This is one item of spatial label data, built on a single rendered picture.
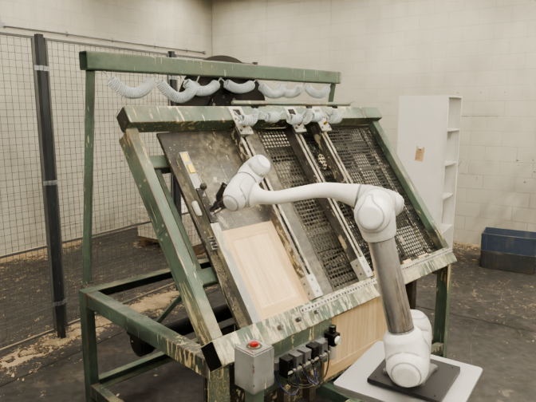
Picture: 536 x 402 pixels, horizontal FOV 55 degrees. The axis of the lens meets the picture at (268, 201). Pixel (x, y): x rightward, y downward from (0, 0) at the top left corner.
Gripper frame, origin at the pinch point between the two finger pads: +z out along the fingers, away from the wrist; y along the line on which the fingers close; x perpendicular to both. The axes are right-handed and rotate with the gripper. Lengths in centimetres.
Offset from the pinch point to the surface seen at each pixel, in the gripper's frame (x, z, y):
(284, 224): 46.7, 8.3, 13.7
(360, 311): 114, 44, 72
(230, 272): 2.1, 11.8, 30.2
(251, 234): 26.5, 13.6, 13.2
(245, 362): -23, -5, 71
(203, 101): 59, 38, -90
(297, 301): 36, 14, 54
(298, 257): 46, 8, 33
